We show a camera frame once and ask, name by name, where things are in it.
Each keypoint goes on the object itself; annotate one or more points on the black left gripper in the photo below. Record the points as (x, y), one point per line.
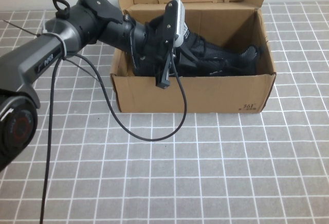
(151, 46)

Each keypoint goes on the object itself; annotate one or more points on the brown cardboard shoe box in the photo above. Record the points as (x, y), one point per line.
(205, 93)

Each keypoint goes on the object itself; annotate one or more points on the white zip tie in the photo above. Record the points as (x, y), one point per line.
(63, 46)

